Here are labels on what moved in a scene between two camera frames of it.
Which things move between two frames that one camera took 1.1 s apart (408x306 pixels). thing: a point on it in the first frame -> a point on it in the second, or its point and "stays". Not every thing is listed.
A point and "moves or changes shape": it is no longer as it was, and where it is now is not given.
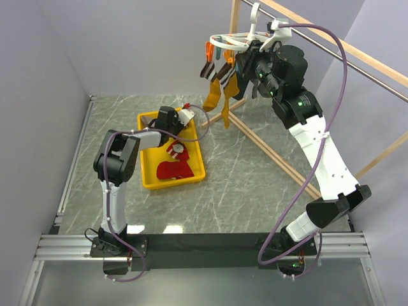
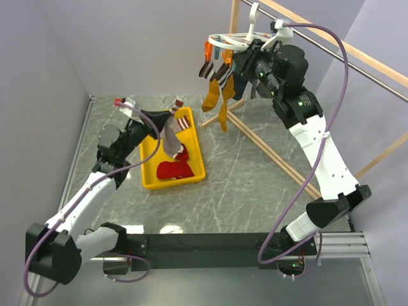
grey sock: x=146 y=120 moves or changes shape
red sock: x=174 y=170 stays
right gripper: x=247 y=59 stays
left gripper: x=181 y=125 -> x=159 y=118
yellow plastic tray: x=151 y=158 stays
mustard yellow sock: x=213 y=94 stays
